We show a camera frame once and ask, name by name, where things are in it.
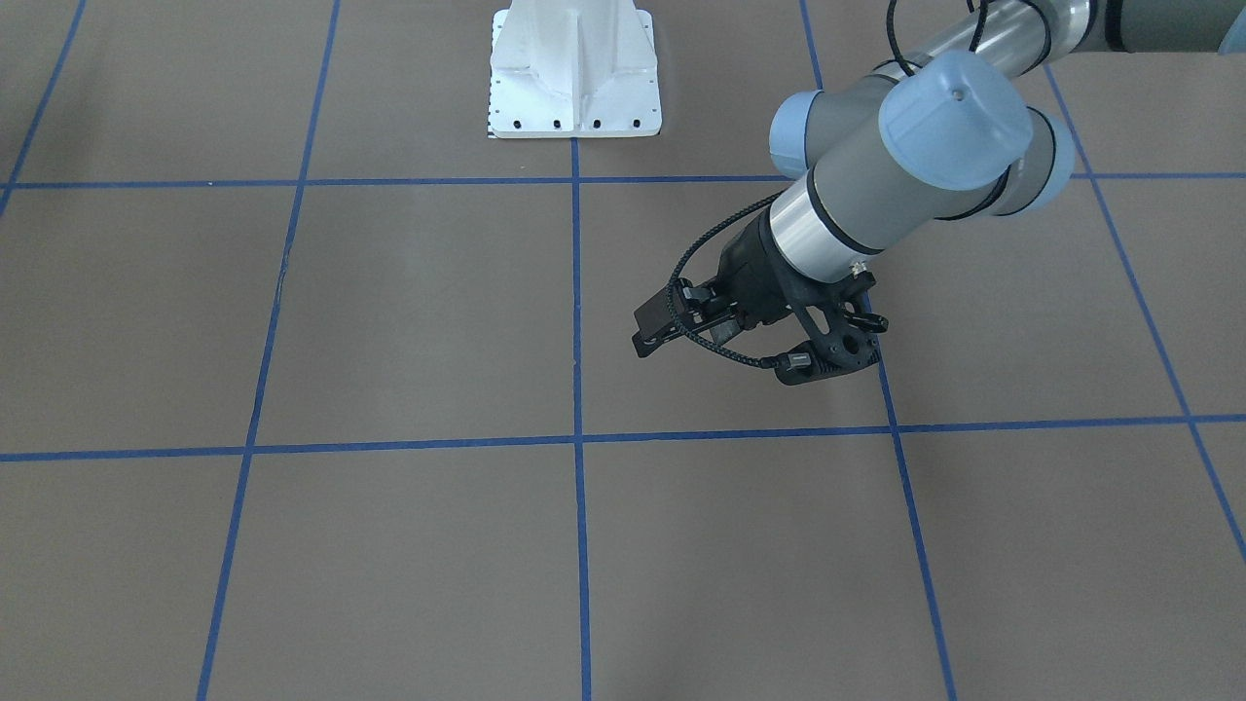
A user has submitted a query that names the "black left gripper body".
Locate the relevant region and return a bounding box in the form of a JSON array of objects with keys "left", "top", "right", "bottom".
[{"left": 715, "top": 212, "right": 810, "bottom": 327}]

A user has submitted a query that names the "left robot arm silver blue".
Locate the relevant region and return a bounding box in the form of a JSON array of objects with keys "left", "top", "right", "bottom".
[{"left": 632, "top": 1, "right": 1244, "bottom": 385}]

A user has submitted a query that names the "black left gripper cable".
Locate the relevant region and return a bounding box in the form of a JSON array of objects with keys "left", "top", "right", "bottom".
[{"left": 667, "top": 193, "right": 794, "bottom": 371}]

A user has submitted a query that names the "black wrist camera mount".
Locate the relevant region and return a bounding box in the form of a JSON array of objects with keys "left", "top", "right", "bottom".
[{"left": 774, "top": 268, "right": 888, "bottom": 386}]

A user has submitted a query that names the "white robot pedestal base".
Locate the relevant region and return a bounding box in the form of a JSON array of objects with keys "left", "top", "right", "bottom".
[{"left": 487, "top": 1, "right": 663, "bottom": 139}]

